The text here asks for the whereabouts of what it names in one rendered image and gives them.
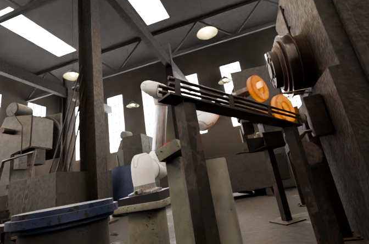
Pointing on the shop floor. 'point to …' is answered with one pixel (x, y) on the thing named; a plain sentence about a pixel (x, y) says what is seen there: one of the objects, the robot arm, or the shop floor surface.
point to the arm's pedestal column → (149, 227)
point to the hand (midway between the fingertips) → (256, 86)
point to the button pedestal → (177, 191)
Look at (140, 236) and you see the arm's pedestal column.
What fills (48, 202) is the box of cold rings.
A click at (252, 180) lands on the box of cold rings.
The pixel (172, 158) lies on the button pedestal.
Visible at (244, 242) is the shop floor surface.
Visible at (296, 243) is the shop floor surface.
